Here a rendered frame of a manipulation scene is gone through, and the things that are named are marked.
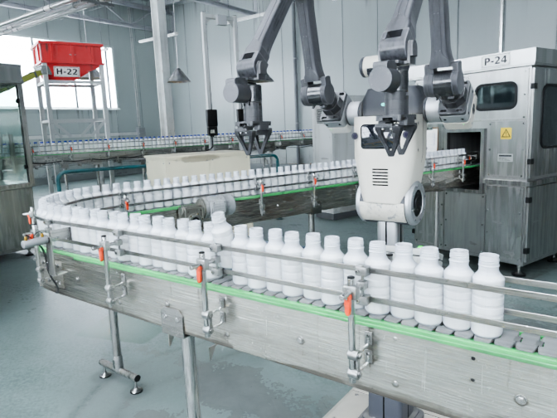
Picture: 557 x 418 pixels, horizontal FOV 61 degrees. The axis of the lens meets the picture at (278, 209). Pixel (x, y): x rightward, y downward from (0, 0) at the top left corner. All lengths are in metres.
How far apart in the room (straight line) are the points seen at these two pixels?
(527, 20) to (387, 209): 11.80
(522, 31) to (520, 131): 8.77
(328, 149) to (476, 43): 7.06
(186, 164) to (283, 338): 4.27
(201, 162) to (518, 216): 3.27
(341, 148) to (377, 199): 5.66
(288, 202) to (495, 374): 2.45
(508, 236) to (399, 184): 3.20
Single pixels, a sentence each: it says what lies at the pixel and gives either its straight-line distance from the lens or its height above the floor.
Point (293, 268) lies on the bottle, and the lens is 1.21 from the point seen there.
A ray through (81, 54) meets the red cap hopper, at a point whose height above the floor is 2.64.
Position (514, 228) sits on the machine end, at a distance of 4.78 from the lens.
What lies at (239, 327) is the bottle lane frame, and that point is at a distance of 1.36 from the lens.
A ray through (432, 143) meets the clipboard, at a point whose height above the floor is 1.21.
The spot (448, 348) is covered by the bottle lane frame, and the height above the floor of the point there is 0.97.
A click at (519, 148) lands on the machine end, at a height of 1.16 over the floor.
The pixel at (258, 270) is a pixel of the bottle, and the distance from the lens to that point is 1.29.
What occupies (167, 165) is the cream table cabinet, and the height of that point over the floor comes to 1.08.
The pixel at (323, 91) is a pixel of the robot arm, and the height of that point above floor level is 1.55.
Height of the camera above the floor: 1.43
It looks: 10 degrees down
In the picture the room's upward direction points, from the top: 2 degrees counter-clockwise
